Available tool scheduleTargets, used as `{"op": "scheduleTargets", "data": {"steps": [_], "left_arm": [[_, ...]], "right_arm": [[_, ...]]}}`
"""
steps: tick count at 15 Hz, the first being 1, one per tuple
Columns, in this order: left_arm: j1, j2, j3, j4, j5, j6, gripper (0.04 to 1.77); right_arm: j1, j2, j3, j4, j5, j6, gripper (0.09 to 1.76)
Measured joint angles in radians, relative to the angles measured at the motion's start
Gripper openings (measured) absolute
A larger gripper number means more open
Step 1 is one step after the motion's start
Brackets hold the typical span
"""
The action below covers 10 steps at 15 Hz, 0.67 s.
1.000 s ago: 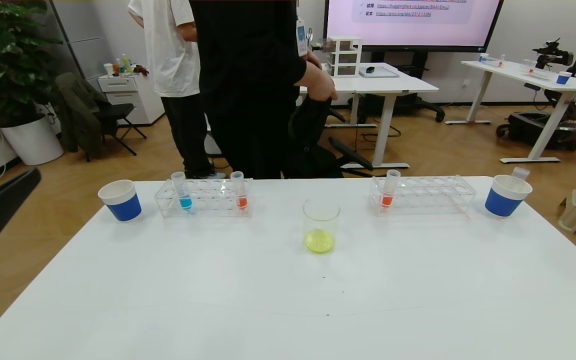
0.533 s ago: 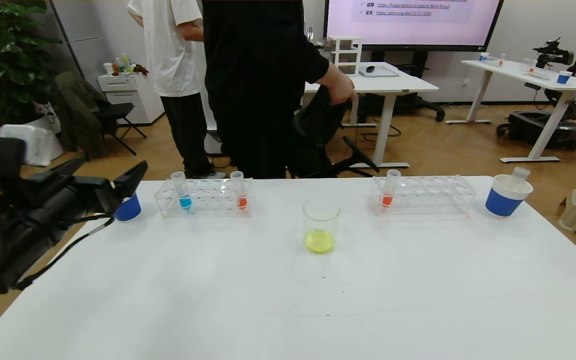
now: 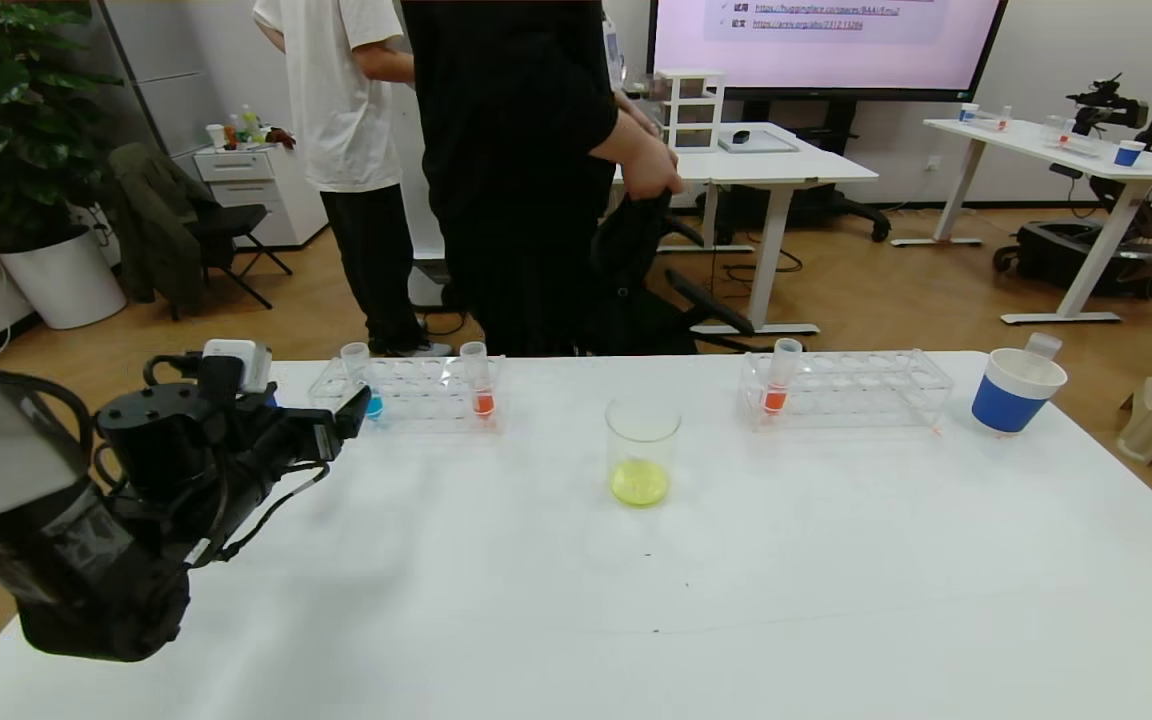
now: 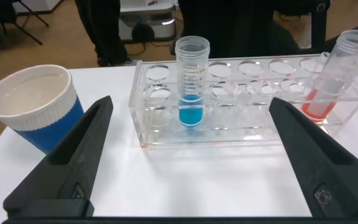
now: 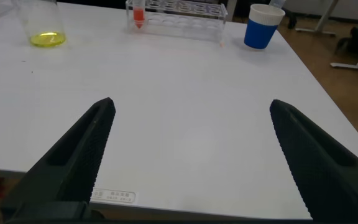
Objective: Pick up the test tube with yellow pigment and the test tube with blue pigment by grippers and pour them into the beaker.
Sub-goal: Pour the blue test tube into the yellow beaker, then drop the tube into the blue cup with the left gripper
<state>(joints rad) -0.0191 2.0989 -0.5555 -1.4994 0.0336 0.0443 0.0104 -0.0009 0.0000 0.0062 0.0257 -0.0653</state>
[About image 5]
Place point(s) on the white table label sticker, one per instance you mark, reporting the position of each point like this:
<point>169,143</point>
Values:
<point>113,196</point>

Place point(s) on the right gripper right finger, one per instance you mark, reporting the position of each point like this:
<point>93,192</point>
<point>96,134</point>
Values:
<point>325,165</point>

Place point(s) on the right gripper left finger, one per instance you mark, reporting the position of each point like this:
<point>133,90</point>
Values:
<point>70,161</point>

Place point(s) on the clear glass beaker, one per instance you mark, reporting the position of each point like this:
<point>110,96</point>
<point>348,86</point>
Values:
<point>47,34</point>

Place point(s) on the red pigment test tube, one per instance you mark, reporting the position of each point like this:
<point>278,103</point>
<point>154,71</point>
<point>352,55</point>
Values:
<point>139,17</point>

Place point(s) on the white standing desk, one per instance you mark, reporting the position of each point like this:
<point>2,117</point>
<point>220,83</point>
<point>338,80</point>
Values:
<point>325,18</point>
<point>232,9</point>

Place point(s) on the blue white paper cup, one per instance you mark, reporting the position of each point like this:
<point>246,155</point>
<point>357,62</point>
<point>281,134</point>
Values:
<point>259,34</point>

